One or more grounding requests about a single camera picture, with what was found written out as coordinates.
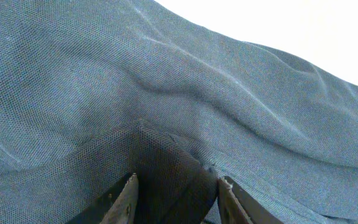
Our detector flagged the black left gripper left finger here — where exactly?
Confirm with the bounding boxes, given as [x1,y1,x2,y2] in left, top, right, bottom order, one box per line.
[67,173,139,224]

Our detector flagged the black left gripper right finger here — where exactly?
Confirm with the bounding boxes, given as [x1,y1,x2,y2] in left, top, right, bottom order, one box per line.
[218,176,283,224]

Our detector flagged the black t-shirt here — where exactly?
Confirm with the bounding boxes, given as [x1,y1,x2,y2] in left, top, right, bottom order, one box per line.
[0,1,358,223]

